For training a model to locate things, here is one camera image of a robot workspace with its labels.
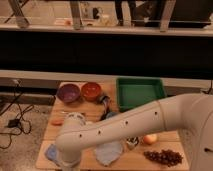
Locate orange carrot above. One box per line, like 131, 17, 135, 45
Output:
51, 119, 63, 126

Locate orange bowl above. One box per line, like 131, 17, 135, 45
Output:
81, 82, 102, 102

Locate light blue cloth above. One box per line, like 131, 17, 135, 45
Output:
94, 141, 123, 166

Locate purple bowl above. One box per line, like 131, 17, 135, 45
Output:
56, 84, 80, 103

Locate bunch of dark grapes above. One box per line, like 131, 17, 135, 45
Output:
143, 150, 183, 167

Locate blue sponge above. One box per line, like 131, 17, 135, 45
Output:
45, 144, 59, 165

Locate small blue cup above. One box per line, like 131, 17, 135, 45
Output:
106, 112, 117, 119

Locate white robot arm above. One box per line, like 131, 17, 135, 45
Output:
55, 93, 213, 171

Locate small metal can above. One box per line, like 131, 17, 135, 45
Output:
126, 137, 139, 149

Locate metal fork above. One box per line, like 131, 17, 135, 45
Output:
61, 111, 85, 116

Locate black power cable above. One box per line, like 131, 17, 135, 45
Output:
0, 79, 34, 150

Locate red yellow apple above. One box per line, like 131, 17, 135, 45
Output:
142, 134, 158, 145

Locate green plastic tray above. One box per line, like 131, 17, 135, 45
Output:
116, 77, 166, 112

